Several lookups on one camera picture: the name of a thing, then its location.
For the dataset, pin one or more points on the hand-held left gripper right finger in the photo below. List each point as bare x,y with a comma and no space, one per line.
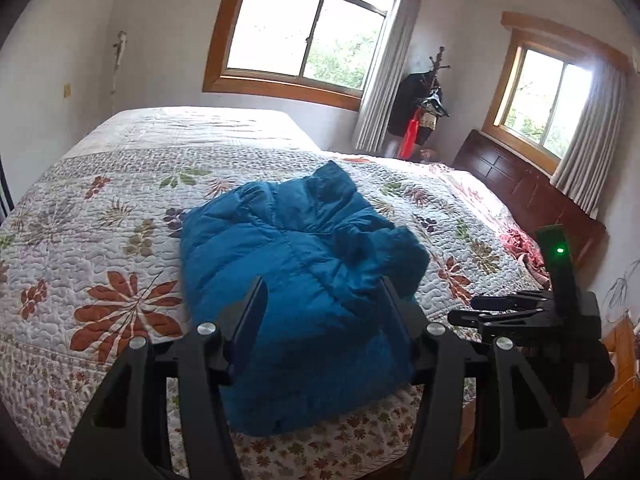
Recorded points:
400,320

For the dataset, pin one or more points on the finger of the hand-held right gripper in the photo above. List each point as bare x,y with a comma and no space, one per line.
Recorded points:
510,301
495,320

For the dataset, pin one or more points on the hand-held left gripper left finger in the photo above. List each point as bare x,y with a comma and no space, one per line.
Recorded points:
247,320

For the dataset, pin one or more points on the blue puffer jacket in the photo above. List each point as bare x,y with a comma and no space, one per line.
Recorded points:
300,260

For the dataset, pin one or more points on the black clothes hanger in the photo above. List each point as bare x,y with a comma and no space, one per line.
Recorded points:
437,102

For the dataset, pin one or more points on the pink crumpled cloth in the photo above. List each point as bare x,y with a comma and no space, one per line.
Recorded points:
522,250

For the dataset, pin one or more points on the light wooden nightstand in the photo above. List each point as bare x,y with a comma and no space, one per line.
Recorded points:
622,375

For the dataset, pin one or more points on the dark wooden headboard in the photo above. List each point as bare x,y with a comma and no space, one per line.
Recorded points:
525,185

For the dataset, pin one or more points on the floral quilted bedspread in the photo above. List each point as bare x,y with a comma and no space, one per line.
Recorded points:
100,240

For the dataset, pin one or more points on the grey curtain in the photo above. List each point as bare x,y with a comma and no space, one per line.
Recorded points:
387,70
595,145

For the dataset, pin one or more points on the red hanging garment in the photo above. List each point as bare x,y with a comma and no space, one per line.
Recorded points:
410,140

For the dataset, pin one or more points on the small wooden-framed window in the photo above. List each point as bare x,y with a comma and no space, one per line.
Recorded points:
540,95

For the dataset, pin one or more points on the black hanging garment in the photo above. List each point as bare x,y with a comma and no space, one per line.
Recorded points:
407,105

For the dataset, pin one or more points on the wooden coat rack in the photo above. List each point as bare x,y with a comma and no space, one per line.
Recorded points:
439,67

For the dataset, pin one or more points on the wide wooden-framed window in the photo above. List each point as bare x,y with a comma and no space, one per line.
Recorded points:
310,25

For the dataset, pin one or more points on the dark chair frame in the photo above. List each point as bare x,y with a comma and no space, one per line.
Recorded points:
5,195

